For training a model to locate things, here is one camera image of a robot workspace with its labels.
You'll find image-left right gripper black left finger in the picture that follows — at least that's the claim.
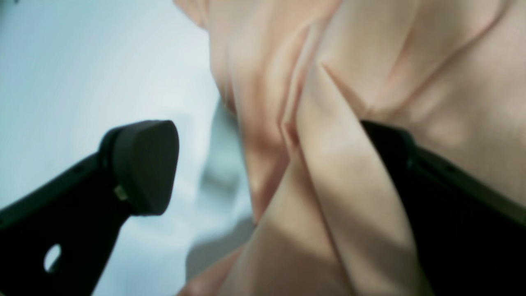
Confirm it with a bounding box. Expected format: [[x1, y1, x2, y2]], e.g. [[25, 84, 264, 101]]
[[0, 120, 179, 296]]

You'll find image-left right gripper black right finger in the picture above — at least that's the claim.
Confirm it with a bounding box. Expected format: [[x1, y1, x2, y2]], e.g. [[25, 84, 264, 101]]
[[361, 120, 526, 296]]

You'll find peach t-shirt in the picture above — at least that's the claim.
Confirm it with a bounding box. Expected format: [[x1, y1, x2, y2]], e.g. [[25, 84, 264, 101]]
[[175, 0, 526, 296]]

